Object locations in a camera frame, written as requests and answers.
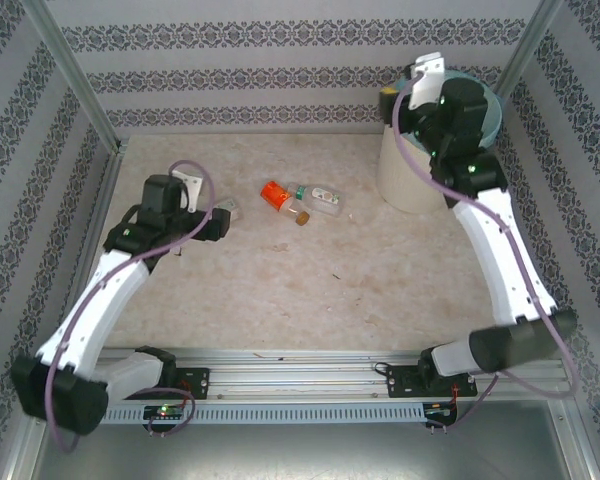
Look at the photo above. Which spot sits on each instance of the small green label bottle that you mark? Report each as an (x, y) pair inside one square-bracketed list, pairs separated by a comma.
[(230, 205)]

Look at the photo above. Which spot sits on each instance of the orange label bottle gold cap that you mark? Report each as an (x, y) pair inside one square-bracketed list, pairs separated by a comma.
[(274, 194)]

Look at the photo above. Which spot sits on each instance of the green white label bottle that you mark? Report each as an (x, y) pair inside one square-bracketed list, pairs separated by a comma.
[(322, 197)]

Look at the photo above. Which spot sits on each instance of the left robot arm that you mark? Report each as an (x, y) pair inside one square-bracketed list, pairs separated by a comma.
[(90, 310)]

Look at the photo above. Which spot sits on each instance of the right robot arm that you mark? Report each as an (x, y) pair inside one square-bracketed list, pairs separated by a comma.
[(505, 260)]

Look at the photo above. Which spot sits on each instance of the cream plastic waste bin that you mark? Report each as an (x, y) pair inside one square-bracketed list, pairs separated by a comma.
[(410, 185)]

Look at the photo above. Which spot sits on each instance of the small circuit board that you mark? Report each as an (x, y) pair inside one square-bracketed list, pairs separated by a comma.
[(440, 411), (165, 412)]

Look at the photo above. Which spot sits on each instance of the grey metal sheet panel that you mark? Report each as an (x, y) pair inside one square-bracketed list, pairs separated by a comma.
[(300, 455)]

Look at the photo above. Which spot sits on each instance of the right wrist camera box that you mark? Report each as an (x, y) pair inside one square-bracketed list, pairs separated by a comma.
[(425, 80)]

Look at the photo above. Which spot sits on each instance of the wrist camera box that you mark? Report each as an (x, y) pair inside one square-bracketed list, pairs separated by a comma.
[(425, 80), (190, 182)]

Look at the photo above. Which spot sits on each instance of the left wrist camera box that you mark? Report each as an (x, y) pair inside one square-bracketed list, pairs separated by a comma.
[(190, 182)]

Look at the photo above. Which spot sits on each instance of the aluminium table side rail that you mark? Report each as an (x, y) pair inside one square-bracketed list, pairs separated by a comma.
[(105, 200)]

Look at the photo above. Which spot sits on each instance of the aluminium frame post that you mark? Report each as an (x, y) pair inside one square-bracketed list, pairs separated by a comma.
[(77, 80), (527, 45)]

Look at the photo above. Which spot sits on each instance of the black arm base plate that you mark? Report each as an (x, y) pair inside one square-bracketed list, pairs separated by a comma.
[(402, 382), (195, 382)]

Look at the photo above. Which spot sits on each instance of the aluminium mounting rail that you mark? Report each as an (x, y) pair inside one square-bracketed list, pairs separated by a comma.
[(300, 375)]

